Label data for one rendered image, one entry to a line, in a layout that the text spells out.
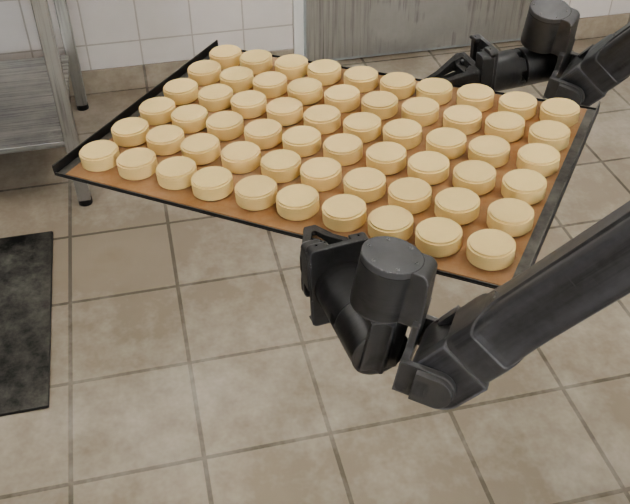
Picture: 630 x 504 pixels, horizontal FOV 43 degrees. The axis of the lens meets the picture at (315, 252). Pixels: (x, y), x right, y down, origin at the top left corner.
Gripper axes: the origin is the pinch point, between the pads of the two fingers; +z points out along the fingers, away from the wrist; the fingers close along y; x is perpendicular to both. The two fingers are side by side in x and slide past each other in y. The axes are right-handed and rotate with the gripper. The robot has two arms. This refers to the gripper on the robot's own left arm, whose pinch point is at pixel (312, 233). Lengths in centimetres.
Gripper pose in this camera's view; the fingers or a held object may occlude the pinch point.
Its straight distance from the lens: 89.0
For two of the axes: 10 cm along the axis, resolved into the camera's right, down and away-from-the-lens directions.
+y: 0.3, 7.7, 6.3
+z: -3.3, -5.9, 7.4
